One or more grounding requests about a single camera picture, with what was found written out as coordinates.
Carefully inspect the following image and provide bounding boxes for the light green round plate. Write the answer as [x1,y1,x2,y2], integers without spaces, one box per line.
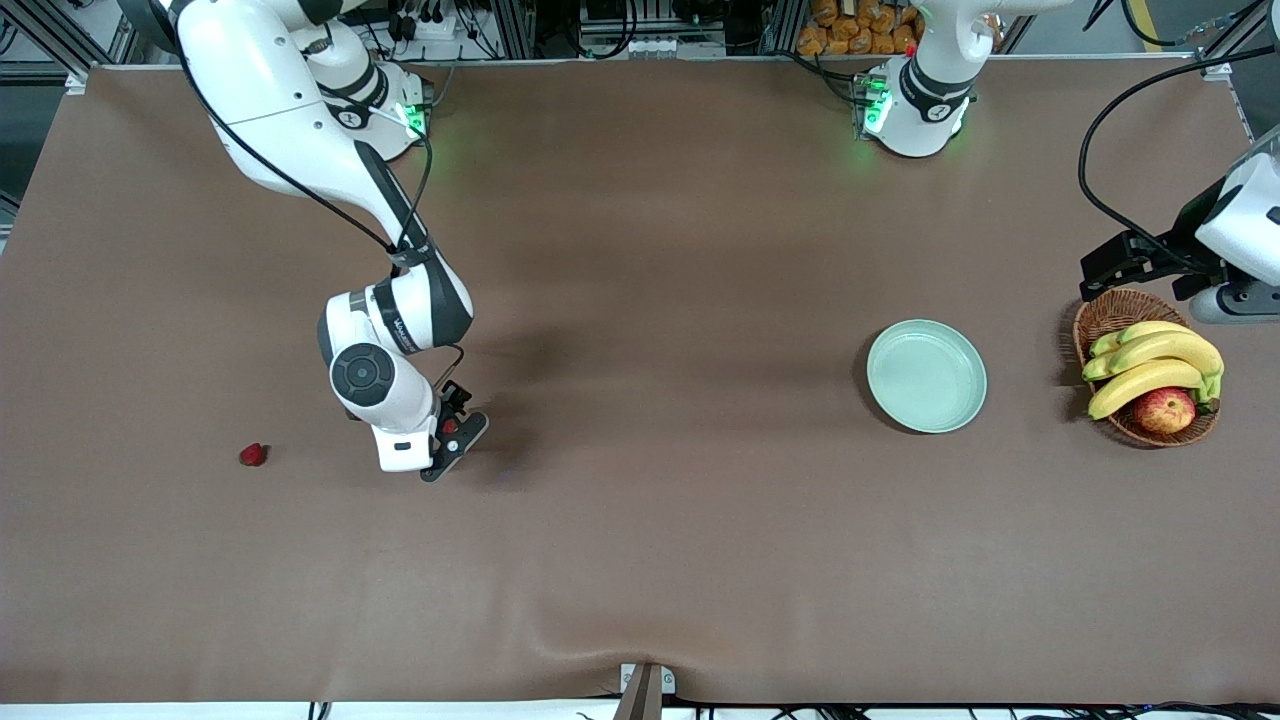
[866,319,988,434]

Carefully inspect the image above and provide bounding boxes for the brown wicker basket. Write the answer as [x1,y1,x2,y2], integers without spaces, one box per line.
[1073,289,1221,448]

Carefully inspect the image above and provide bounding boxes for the yellow banana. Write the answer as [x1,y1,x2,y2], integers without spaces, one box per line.
[1088,359,1207,421]
[1082,330,1225,382]
[1090,320,1193,358]

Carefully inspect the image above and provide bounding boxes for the red yellow apple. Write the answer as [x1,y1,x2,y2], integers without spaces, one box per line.
[1133,387,1197,435]

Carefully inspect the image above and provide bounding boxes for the brown table cloth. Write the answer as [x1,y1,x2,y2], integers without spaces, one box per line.
[0,55,1280,706]

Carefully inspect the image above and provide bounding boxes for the bag of orange bread rolls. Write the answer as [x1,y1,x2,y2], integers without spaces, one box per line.
[797,0,926,57]

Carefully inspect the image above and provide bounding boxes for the white power strip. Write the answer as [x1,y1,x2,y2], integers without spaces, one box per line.
[385,0,461,41]

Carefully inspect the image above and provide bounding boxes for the white connector block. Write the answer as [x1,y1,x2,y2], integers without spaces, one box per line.
[625,38,726,59]

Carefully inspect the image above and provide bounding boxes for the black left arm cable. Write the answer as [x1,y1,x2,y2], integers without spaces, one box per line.
[1078,42,1280,263]

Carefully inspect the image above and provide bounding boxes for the aluminium frame strut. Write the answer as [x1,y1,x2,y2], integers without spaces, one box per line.
[15,0,96,71]
[1200,0,1276,63]

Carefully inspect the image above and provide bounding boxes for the grey metal post bracket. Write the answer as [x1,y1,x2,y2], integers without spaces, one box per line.
[618,662,677,720]

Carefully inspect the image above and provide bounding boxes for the aluminium frame post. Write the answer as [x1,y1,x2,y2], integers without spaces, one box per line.
[495,0,538,59]
[762,0,801,56]

